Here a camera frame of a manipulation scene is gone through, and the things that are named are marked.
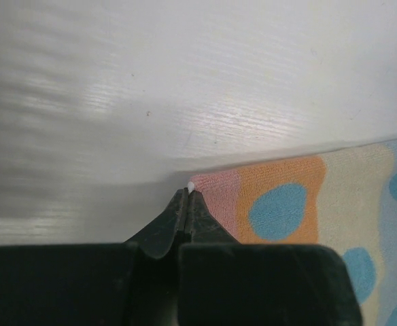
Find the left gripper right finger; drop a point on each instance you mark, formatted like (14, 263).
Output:
(223, 282)

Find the light blue patterned towel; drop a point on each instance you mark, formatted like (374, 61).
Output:
(345, 200)

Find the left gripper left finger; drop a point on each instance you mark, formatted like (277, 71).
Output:
(93, 284)

